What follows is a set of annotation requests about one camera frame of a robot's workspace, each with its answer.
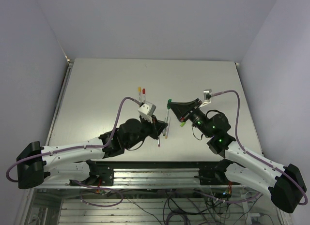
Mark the dark green pen cap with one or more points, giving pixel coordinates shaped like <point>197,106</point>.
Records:
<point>168,103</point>

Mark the yellow marker pen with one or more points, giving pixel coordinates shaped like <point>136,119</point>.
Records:
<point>140,94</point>

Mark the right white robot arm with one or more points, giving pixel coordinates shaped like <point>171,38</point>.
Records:
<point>283,184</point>

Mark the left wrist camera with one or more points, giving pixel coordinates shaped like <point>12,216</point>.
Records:
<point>146,111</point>

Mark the white marker pen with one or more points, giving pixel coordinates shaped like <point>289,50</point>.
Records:
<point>164,131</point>

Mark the aluminium table edge rail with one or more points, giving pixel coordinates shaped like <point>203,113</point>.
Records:
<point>60,99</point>

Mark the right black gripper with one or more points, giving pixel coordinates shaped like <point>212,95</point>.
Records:
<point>182,110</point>

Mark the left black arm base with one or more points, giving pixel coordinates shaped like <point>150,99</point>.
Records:
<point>91,173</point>

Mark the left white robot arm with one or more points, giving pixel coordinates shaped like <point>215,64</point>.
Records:
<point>37,164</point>

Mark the aluminium frame rail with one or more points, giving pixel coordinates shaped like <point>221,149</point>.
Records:
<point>183,178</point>

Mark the orange marker pen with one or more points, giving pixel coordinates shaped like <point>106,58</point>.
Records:
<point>167,129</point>

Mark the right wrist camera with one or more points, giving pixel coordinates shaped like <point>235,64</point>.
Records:
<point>207,95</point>

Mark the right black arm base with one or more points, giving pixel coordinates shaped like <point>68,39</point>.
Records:
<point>213,173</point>

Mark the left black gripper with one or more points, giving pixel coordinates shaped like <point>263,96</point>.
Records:
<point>156,127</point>

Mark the red marker pen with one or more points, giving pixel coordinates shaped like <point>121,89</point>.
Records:
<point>144,98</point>

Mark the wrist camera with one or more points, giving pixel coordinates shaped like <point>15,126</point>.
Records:
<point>146,111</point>
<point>207,95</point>

